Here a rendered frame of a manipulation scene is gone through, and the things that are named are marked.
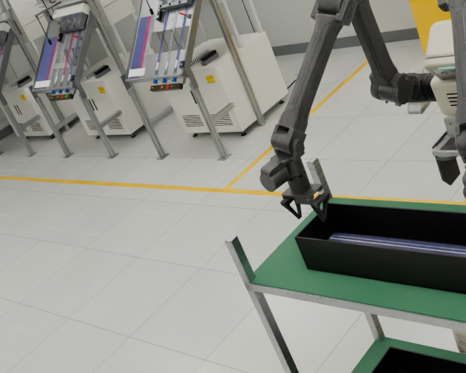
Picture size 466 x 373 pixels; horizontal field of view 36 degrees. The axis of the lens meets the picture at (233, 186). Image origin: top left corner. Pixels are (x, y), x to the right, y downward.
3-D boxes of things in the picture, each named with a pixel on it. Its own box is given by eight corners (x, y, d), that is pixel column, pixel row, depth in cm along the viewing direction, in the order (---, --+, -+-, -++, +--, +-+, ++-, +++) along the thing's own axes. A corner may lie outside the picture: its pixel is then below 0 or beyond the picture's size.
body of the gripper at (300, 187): (311, 202, 196) (302, 179, 193) (282, 200, 203) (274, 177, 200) (324, 189, 200) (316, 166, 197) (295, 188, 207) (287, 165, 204)
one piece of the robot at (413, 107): (421, 96, 235) (410, 67, 229) (436, 95, 231) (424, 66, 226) (408, 115, 230) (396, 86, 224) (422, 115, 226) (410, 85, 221)
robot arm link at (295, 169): (302, 149, 195) (288, 147, 200) (285, 162, 192) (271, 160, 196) (310, 171, 198) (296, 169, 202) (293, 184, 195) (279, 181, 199)
